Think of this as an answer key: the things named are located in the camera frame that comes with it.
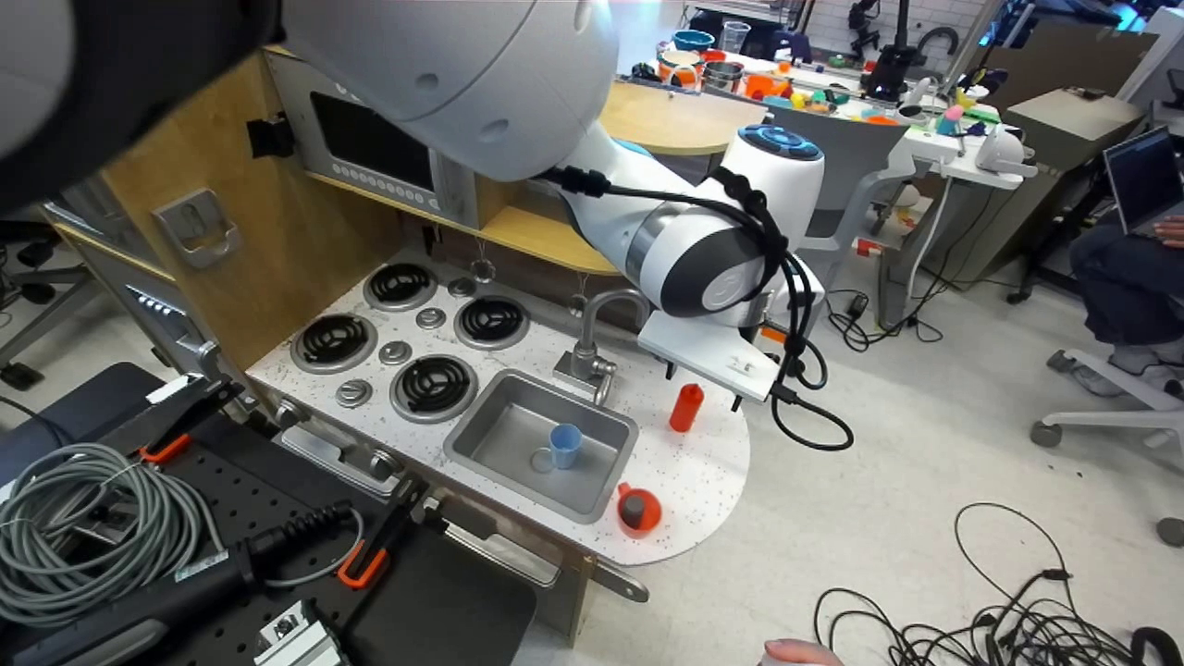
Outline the orange ketchup bottle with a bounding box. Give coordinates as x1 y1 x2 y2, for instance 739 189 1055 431
669 383 706 435

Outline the blue cup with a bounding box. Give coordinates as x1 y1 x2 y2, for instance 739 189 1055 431
549 423 585 471

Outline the orange cup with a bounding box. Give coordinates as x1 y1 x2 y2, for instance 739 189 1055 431
615 481 664 539

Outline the tap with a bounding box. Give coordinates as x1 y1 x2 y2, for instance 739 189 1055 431
552 288 654 408

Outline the sink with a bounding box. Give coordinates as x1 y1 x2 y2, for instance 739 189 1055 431
443 368 640 525

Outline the burner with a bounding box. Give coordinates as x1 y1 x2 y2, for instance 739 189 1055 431
290 313 379 376
452 295 532 352
388 353 480 426
363 262 439 313

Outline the round wooden table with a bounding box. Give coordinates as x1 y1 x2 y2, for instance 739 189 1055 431
599 80 771 157

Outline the person's hand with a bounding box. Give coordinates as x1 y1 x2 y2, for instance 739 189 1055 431
759 638 845 666

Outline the cluttered white table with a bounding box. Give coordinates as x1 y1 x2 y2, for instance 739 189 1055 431
647 37 1042 329

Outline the black and orange clamp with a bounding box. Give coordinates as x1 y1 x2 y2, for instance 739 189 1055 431
97 374 247 466
336 474 432 591

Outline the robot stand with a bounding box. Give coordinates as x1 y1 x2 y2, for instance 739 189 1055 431
0 361 539 666

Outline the white office chair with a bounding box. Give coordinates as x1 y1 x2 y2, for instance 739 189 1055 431
1030 347 1184 549

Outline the microwave door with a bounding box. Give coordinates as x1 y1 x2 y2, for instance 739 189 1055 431
266 54 484 230

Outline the person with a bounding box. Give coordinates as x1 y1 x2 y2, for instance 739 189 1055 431
1070 213 1184 401

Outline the toy kitchen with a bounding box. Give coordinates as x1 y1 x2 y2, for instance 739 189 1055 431
42 44 752 648

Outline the laptop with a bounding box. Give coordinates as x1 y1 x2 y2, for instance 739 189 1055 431
1102 126 1184 238

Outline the black office chair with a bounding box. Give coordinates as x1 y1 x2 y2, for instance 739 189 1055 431
0 220 98 392

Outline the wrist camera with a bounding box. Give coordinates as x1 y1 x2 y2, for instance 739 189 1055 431
636 309 783 404

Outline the cabinet door handle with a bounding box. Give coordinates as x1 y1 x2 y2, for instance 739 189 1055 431
442 504 650 604

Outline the tangle of black cables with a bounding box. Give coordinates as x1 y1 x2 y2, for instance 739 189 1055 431
812 502 1184 666

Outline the oven door handle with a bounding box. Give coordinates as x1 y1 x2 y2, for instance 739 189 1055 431
277 424 394 496

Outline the grey fridge door handle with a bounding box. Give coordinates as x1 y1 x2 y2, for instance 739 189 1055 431
152 188 244 270

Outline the coil of grey cable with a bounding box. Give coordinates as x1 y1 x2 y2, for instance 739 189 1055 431
0 442 225 632

